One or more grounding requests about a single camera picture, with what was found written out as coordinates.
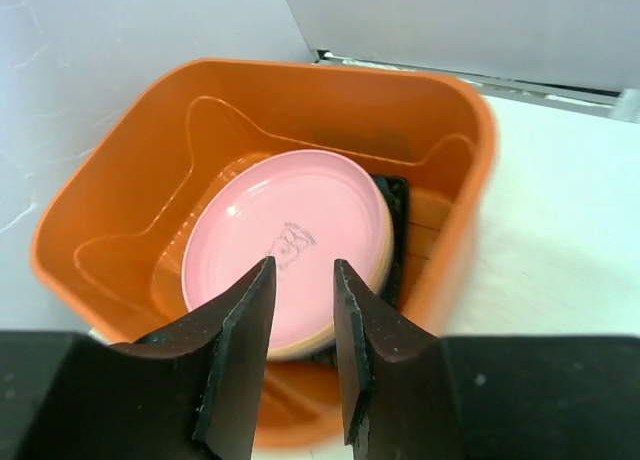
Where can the yellow round plate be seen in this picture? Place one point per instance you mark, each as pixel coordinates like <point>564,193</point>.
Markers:
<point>305,252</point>

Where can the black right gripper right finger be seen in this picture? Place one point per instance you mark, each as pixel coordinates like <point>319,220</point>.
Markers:
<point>407,394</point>

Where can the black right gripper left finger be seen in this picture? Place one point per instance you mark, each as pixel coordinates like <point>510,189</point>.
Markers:
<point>189,390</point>

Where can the pink round plate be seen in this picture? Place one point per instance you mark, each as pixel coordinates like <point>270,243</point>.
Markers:
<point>240,223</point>

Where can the orange plastic bin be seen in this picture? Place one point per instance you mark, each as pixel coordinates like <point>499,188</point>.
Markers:
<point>110,241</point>

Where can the black floral square plate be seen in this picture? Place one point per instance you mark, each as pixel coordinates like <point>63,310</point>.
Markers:
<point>400,230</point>

